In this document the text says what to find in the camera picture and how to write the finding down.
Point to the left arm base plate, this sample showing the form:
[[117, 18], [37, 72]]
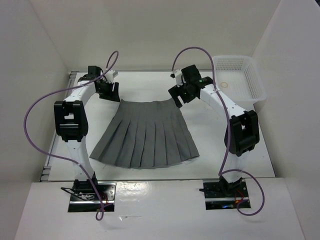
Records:
[[100, 197]]

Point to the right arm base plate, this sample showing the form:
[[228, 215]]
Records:
[[216, 199]]

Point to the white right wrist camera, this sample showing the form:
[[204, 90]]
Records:
[[178, 76]]

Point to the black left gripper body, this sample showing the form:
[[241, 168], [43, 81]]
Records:
[[105, 91]]

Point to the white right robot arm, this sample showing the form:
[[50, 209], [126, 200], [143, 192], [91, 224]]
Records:
[[242, 128]]

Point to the white aluminium table rail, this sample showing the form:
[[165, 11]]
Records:
[[61, 109]]

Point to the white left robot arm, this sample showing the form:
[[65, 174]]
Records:
[[71, 123]]

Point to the grey pleated skirt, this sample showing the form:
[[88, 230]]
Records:
[[146, 135]]

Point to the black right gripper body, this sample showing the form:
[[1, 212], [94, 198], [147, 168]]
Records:
[[183, 91]]

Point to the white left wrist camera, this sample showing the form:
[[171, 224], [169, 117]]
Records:
[[110, 76]]

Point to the white plastic basket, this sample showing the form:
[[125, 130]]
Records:
[[245, 85]]

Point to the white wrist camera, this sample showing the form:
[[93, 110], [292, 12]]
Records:
[[110, 76], [178, 76]]

